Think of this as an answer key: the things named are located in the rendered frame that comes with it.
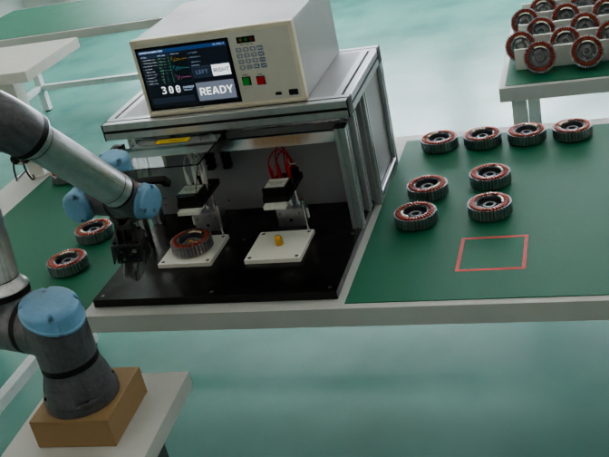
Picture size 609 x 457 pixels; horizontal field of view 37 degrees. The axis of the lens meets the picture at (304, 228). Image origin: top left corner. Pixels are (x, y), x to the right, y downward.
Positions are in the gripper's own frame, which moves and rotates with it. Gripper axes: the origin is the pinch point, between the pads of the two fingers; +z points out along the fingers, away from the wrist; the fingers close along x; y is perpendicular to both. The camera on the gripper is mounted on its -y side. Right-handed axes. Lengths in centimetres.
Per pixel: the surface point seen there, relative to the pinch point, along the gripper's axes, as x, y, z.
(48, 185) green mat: -42, -92, 27
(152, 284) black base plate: 3.2, -1.7, 4.8
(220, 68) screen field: 24, -29, -40
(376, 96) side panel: 66, -48, -20
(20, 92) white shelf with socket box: -49, -109, 0
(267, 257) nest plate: 32.8, -2.2, -0.8
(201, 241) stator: 15.9, -11.5, -0.5
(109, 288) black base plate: -8.3, -3.8, 6.9
